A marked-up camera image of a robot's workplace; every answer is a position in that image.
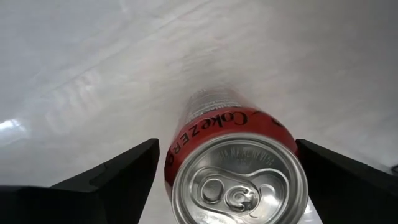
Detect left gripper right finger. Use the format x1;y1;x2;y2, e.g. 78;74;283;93
295;139;398;224

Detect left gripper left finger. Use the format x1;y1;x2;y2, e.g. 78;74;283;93
0;138;160;224

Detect red Coca-Cola can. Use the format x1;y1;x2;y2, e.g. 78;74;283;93
164;86;309;224

